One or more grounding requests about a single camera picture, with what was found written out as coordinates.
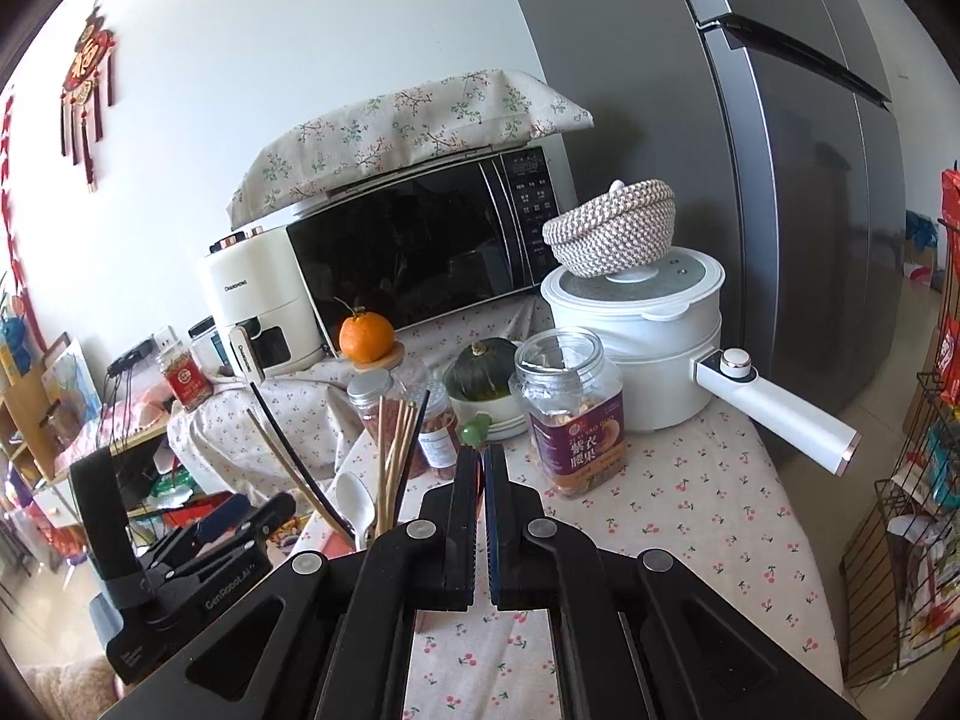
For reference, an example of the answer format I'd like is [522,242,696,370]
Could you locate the white ceramic spoon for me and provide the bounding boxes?
[334,471,380,550]

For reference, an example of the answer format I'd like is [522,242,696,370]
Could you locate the red label nut jar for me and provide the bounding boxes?
[156,345,215,413]

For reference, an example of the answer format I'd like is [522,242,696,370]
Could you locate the pink cloth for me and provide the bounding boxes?
[105,394,177,443]

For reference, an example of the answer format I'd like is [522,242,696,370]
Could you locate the red hanging garland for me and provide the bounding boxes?
[0,90,46,361]

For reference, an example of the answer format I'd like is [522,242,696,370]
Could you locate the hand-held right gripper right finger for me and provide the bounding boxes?
[484,444,863,720]

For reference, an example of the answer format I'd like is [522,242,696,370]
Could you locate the grey refrigerator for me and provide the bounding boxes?
[491,0,905,458]

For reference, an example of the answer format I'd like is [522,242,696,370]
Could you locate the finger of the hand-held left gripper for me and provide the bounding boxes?
[195,492,299,542]
[137,527,265,587]

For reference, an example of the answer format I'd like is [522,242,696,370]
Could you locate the glass jar with wooden lid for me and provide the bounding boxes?
[351,341,428,391]

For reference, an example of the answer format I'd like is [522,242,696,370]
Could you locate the woven rope basket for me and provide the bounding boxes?
[543,180,678,278]

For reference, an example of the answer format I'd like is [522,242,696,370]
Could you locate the cream air fryer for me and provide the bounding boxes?
[196,225,327,383]

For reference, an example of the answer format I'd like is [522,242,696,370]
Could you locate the black power strip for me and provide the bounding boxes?
[105,341,155,380]

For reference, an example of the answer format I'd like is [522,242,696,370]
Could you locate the red wall knot decoration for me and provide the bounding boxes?
[60,0,117,192]

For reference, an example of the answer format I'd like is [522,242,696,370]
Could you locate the small nut jar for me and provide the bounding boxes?
[412,382,460,481]

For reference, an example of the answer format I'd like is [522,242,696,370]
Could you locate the green kabocha squash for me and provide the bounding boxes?
[448,339,520,400]

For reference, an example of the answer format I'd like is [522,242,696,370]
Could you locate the open glass cashew jar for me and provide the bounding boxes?
[514,328,627,500]

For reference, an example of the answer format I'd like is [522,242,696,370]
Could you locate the black chopstick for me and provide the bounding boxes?
[396,387,432,501]
[250,382,344,535]

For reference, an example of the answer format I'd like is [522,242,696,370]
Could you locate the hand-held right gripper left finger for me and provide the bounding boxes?
[97,444,481,720]

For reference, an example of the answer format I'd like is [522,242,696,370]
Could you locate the wooden shelf unit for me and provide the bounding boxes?
[0,330,106,511]

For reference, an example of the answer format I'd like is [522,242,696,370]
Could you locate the cherry print tablecloth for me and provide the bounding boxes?
[166,292,845,720]

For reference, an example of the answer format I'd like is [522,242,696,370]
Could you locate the white ceramic bowl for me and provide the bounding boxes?
[442,360,530,442]

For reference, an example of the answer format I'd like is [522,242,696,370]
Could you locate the floral cloth cover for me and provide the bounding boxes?
[227,69,593,230]

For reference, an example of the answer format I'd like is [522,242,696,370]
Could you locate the white electric cooking pot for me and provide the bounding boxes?
[540,246,860,477]

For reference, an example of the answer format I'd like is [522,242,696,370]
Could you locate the red snack bags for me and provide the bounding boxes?
[937,165,960,233]

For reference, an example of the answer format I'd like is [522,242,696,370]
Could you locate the red berry jar silver lid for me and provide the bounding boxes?
[346,371,398,458]

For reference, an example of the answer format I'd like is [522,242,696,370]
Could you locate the orange mandarin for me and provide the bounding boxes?
[334,298,395,362]

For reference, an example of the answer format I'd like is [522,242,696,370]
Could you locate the clear container black lid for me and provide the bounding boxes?
[187,319,222,376]

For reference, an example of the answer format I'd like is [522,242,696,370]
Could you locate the black wire rack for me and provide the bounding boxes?
[840,157,960,698]

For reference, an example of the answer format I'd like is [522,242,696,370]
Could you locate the black microwave oven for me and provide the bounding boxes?
[285,136,578,357]

